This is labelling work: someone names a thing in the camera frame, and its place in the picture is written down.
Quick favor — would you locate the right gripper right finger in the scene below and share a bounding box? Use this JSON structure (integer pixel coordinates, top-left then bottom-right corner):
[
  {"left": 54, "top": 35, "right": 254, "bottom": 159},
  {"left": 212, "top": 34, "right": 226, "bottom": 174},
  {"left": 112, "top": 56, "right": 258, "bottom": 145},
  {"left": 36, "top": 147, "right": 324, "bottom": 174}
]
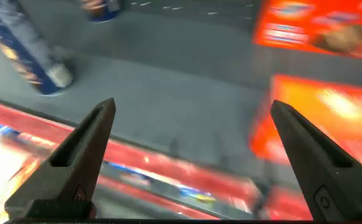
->
[{"left": 269, "top": 100, "right": 362, "bottom": 222}]

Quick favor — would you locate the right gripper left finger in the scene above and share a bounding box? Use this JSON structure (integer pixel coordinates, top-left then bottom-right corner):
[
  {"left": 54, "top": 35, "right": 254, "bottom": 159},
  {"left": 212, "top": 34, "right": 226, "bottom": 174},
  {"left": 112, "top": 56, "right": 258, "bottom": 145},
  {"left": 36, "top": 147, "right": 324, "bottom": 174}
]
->
[{"left": 4, "top": 97, "right": 117, "bottom": 220}]

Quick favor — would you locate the blue snack can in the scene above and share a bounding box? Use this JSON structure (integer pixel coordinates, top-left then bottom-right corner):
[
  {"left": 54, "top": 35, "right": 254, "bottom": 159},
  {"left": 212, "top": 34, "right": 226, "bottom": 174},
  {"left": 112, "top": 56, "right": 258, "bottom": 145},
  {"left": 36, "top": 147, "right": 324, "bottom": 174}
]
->
[
  {"left": 0, "top": 0, "right": 74, "bottom": 96},
  {"left": 80, "top": 0, "right": 121, "bottom": 24}
]

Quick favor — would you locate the orange snack box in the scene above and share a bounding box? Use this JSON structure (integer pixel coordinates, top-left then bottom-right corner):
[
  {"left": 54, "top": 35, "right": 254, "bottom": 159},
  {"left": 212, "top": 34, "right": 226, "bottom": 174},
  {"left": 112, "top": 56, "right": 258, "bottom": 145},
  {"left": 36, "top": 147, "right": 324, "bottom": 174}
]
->
[
  {"left": 252, "top": 0, "right": 362, "bottom": 60},
  {"left": 249, "top": 73, "right": 362, "bottom": 178}
]

